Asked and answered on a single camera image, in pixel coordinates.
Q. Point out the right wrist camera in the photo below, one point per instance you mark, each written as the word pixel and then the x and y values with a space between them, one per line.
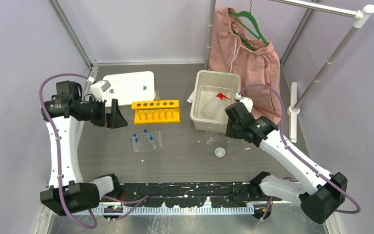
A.
pixel 245 100

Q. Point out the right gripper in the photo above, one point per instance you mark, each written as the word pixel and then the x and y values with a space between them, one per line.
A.
pixel 230 132

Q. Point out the small white cup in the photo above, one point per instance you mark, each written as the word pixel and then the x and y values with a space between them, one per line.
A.
pixel 219 152

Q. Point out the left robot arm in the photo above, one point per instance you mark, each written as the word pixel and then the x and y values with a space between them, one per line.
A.
pixel 66 186

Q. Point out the beige plastic bin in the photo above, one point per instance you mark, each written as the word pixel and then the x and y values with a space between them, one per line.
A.
pixel 213 92

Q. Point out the white clothes rack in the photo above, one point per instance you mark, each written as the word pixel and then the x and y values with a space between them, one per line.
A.
pixel 341 108

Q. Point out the white rectangular tray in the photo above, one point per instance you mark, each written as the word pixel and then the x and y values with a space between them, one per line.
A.
pixel 131 87

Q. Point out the clear acrylic tube rack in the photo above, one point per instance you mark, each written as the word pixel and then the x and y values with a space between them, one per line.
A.
pixel 145 145

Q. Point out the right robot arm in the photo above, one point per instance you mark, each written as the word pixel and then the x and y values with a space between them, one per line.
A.
pixel 318 192

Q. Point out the small glass beaker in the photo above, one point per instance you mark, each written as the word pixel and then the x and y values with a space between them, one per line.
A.
pixel 230 142

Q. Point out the pink shorts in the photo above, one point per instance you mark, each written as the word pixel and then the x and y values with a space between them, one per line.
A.
pixel 257 64

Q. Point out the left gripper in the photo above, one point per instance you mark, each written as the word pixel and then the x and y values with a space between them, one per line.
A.
pixel 114 119

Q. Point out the green clothes hanger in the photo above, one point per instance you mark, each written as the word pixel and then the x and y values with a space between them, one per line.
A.
pixel 247 27

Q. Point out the red capped wash bottle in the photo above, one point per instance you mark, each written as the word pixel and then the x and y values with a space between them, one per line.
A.
pixel 211 108

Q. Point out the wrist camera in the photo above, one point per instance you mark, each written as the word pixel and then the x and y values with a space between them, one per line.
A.
pixel 245 100
pixel 101 90

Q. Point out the yellow test tube rack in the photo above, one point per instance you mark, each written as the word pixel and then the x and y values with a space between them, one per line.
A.
pixel 154 112

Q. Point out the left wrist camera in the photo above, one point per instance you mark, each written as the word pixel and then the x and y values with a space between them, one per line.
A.
pixel 101 90

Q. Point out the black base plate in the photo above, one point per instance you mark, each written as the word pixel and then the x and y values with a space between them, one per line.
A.
pixel 190 194

